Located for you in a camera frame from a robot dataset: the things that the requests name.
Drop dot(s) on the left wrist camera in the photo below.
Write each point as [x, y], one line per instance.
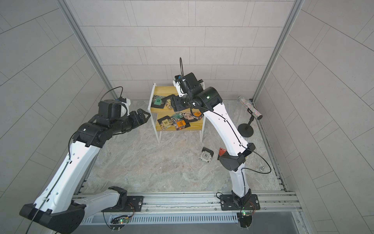
[125, 106]

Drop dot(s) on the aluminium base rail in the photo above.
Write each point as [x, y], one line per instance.
[198, 208]

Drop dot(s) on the red tea bag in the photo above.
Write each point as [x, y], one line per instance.
[222, 152]

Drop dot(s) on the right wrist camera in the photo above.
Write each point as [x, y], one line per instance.
[177, 84]

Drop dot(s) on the small orange label tea bag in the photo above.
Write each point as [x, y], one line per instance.
[192, 117]

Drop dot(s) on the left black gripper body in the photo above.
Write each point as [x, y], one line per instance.
[126, 123]

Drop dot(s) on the white label tea bag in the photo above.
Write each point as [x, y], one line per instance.
[206, 155]

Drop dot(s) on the green label tea bag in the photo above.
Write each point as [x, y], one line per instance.
[158, 102]

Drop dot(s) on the teal label tea bag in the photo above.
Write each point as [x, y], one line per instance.
[177, 116]

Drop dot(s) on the left circuit board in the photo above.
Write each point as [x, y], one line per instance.
[121, 220]

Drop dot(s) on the circuit board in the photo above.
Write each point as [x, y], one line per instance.
[245, 220]
[121, 220]

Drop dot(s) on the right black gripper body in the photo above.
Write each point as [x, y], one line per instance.
[182, 101]

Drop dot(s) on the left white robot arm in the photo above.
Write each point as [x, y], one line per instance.
[55, 208]

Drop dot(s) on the yellow label tea bag lower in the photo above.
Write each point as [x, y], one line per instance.
[165, 122]

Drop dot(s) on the right circuit board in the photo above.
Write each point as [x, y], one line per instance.
[245, 220]

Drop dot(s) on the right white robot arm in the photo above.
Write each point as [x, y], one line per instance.
[237, 147]

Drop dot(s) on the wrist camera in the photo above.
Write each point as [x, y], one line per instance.
[125, 106]
[177, 84]

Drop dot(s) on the wooden shelf white frame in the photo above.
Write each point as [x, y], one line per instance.
[168, 111]

